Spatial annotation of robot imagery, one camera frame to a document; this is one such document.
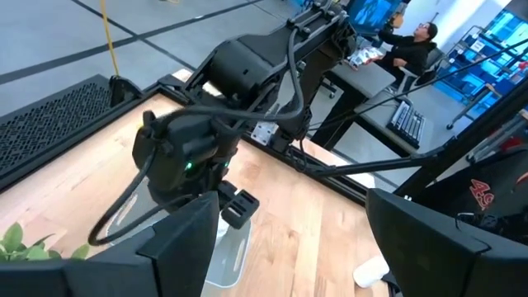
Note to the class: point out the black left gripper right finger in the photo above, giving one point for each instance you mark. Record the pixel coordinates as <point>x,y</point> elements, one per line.
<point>445,264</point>

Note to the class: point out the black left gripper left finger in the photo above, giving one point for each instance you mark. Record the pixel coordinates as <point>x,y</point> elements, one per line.
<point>123,272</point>

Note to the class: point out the white pill bottle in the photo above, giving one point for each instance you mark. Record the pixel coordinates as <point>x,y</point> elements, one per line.
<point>370,271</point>

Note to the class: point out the clear plastic bin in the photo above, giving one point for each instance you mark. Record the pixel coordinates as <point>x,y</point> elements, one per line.
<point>231,255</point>

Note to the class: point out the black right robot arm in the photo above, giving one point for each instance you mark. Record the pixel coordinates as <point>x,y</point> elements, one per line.
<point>247,66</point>

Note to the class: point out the small green potted plant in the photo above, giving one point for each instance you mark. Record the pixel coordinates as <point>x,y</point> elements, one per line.
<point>12,241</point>

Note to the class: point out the black perforated metal box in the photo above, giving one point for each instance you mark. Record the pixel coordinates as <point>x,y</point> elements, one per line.
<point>49,123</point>

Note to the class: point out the black computer keyboard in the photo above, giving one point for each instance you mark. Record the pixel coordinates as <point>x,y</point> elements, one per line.
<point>406,123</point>

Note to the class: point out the grey desk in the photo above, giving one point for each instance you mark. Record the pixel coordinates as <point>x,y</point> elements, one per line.
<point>363,78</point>

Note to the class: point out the office chair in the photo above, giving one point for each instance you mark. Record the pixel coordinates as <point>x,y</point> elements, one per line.
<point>431,62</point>

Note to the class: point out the white packets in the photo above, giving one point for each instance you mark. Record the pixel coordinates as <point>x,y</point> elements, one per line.
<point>365,55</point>

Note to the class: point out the rack with blue bins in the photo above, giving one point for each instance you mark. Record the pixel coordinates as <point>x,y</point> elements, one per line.
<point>495,62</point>

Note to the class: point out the person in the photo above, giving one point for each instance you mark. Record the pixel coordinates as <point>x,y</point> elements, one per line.
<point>406,51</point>

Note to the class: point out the computer monitor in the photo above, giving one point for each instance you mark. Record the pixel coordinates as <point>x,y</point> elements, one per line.
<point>371,12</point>

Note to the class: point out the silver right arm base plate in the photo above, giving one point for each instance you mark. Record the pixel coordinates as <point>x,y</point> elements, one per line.
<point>264,133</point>

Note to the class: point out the black metal table frame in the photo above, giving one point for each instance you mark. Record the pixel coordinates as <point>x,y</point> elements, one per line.
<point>466,140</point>

